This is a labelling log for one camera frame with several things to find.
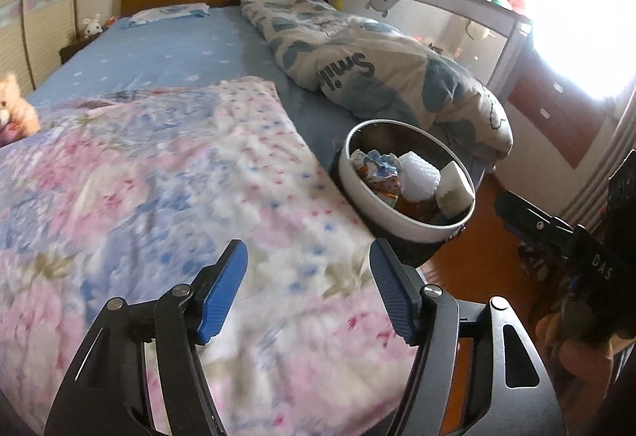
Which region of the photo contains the folded blue heart duvet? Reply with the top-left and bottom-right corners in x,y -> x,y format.
240,0 -> 512,159

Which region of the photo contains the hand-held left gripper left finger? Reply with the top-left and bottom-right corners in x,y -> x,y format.
44,238 -> 249,436

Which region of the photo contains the black trash bin white rim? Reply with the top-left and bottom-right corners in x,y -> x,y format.
329,119 -> 477,268

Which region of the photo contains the blue foil wrapper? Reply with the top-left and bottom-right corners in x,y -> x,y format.
350,149 -> 401,181

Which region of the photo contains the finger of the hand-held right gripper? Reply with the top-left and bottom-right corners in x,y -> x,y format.
494,190 -> 578,264

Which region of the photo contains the brown and white dresser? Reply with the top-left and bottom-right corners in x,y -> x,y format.
497,53 -> 622,213

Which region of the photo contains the dark wooden nightstand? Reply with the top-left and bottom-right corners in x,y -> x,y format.
60,33 -> 103,65

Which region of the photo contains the pink floral blanket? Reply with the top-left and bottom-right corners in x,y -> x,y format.
0,76 -> 428,436

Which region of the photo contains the blue and white pillow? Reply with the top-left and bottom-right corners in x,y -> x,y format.
120,3 -> 210,25

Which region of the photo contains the bright window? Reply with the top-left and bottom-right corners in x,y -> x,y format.
497,0 -> 636,104

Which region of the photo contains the blue bed sheet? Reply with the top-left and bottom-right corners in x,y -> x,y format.
25,6 -> 493,188

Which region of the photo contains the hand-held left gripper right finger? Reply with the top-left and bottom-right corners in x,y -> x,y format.
368,237 -> 567,436

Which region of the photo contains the cream teddy bear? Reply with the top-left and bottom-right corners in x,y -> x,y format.
0,73 -> 41,141

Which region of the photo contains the person's right hand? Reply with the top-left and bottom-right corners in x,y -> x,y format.
537,312 -> 629,417

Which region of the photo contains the white bubble wrap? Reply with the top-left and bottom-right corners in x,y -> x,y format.
397,150 -> 443,203

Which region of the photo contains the cream sliding door wardrobe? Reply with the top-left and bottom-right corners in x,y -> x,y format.
0,0 -> 83,94

